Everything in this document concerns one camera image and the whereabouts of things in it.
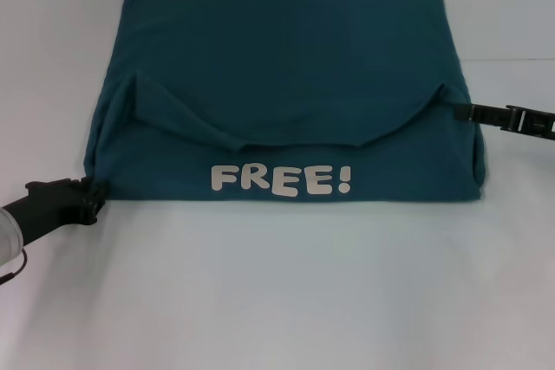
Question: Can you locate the teal blue t-shirt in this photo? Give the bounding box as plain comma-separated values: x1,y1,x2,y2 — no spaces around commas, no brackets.
83,0,486,204

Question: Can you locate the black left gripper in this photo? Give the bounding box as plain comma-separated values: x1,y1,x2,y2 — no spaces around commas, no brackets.
0,175,108,244

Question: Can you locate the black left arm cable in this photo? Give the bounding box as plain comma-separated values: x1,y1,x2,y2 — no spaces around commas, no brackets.
0,250,29,287

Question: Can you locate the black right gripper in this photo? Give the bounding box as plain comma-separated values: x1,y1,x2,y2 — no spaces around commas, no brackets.
454,101,555,142

